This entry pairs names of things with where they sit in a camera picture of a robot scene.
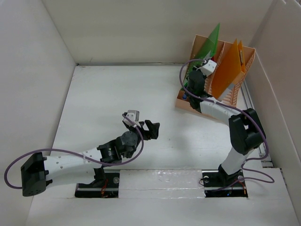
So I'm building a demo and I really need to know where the green folder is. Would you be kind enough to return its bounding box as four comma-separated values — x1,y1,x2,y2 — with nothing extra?
184,23,224,89

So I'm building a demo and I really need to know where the orange folder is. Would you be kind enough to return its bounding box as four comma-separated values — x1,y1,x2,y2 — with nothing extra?
211,39,246,101

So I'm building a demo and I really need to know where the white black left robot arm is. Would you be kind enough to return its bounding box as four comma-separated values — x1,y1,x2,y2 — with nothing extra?
21,120,160,197

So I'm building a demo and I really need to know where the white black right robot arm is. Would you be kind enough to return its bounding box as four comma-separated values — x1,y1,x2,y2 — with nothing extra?
186,69,266,186

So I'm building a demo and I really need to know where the peach plastic file organizer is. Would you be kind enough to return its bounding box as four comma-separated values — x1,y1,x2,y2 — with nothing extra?
175,34,256,120

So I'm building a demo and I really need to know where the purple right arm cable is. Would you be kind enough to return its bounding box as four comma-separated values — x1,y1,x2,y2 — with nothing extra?
180,58,275,192

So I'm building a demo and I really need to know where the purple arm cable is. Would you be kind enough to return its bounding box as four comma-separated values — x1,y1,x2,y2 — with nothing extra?
180,58,275,192
4,114,144,190

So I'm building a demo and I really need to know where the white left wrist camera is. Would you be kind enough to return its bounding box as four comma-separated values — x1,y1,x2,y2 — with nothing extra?
123,110,140,127

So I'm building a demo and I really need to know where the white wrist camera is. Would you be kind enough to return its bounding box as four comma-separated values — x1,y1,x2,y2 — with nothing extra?
197,59,217,77
123,110,140,127

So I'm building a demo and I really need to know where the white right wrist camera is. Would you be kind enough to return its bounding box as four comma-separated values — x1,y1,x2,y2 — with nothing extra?
197,59,217,77

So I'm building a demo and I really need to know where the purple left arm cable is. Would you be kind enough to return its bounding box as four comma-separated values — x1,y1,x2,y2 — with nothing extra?
4,114,144,190

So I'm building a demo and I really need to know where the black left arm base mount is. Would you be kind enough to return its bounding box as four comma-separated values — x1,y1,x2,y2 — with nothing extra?
74,168,120,199

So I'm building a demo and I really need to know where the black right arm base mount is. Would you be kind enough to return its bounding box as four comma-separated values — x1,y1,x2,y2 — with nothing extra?
199,171,248,198

